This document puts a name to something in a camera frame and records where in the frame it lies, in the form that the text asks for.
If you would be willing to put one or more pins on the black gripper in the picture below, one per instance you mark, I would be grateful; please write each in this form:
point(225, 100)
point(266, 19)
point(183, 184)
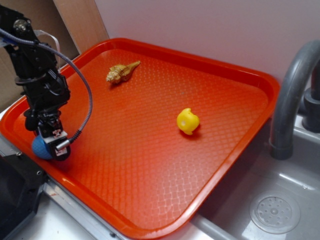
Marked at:
point(45, 96)

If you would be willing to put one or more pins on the blue ball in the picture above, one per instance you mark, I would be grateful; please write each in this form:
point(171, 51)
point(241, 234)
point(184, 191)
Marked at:
point(40, 148)

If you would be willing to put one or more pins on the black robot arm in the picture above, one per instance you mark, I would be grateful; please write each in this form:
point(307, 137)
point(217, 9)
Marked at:
point(28, 59)

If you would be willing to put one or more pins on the golden conch shell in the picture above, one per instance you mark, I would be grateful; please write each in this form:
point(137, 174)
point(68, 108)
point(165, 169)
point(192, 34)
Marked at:
point(121, 73)

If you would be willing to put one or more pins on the red plastic tray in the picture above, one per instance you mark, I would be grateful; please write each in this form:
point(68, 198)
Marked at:
point(131, 164)

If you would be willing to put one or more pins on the yellow rubber duck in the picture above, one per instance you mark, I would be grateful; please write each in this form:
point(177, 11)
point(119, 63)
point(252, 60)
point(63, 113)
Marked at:
point(187, 121)

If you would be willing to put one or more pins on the wooden board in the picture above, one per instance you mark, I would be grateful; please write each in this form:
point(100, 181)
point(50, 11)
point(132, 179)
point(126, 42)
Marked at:
point(83, 22)

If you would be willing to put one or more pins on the grey sink basin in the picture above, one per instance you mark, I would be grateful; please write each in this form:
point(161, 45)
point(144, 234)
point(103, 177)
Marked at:
point(225, 213)

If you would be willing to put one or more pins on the sink drain strainer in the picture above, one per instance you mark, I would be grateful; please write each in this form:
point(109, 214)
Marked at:
point(274, 214)

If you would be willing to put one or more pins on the grey sink faucet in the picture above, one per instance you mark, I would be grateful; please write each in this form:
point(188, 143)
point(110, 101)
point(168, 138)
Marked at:
point(301, 84)

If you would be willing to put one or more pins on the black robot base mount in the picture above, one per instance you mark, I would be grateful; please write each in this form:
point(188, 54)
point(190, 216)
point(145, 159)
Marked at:
point(21, 186)

